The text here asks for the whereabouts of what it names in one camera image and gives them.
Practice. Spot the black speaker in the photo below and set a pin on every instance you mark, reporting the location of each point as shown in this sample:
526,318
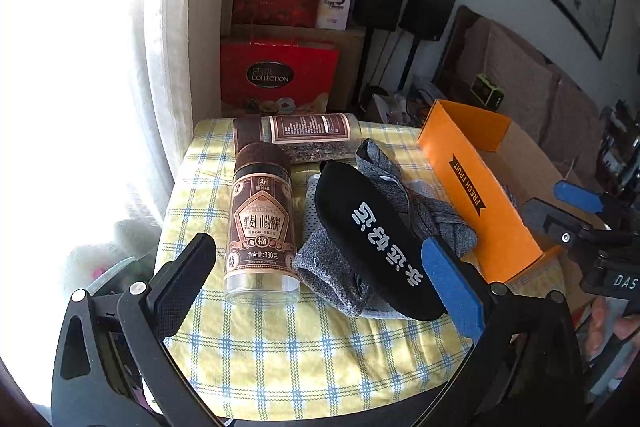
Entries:
425,20
371,15

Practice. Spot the yellow plaid tablecloth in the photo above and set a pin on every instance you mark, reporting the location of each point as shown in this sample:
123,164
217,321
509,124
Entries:
300,361

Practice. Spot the brown cardboard carton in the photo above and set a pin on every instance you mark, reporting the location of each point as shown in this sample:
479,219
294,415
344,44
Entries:
348,42

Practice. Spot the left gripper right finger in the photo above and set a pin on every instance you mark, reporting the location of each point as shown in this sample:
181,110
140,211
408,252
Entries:
460,288

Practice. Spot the left black speaker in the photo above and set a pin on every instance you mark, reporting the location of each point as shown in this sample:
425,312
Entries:
371,15

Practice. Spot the brown sofa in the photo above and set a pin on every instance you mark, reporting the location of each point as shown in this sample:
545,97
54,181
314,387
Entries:
539,96

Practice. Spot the person's right hand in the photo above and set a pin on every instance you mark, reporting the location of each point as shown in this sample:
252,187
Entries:
601,328

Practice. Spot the dark grey knit sock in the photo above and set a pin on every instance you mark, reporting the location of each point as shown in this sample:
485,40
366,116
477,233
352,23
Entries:
425,216

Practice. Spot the beige curtain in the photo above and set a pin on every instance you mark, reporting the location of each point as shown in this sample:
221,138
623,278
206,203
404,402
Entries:
178,43

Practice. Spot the brown label jar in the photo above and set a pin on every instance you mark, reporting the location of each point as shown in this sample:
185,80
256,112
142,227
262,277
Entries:
304,138
261,245

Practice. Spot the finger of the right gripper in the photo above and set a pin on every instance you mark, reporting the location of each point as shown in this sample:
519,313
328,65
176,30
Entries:
560,226
578,195

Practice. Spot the green portable radio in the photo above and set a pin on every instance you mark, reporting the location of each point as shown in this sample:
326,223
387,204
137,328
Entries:
490,95

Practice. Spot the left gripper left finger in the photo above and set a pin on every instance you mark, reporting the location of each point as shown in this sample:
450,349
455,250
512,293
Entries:
175,287

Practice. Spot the white mesh vest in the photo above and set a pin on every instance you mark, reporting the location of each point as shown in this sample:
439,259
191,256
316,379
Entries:
311,223

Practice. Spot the right black speaker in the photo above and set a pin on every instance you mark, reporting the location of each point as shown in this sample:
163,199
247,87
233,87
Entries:
425,20

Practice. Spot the orange cardboard fruit box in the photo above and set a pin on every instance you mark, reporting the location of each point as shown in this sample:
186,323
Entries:
489,168

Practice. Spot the black sock white text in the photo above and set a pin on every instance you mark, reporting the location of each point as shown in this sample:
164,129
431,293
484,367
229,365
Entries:
375,242

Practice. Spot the red chocolate gift bag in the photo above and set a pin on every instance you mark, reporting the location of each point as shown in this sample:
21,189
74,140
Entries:
270,76

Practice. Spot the light grey sock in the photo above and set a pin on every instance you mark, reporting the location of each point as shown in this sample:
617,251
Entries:
321,266

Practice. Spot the white tissue roll pack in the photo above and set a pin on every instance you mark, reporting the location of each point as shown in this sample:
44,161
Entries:
333,14

